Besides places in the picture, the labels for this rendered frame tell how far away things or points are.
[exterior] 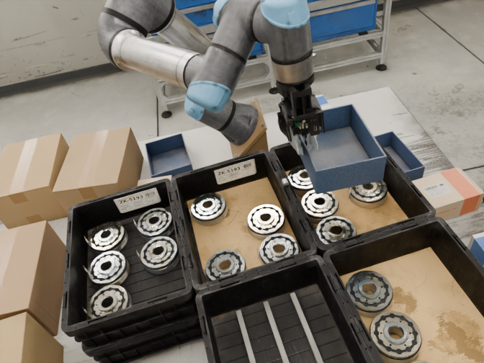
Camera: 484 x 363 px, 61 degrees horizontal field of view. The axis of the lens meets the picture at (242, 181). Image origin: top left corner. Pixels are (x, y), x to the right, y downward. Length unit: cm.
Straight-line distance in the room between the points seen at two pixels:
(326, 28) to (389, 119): 148
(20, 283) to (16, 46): 300
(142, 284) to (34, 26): 307
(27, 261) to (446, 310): 108
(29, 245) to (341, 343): 90
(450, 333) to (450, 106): 219
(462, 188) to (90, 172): 117
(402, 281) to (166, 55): 73
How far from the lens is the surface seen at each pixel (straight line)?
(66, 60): 401
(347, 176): 89
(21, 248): 136
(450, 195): 134
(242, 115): 140
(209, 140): 168
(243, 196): 124
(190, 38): 122
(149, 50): 92
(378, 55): 331
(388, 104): 179
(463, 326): 104
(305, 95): 77
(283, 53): 74
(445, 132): 282
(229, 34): 77
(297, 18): 71
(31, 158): 167
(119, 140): 156
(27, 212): 162
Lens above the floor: 173
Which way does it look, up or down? 44 degrees down
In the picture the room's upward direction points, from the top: 12 degrees counter-clockwise
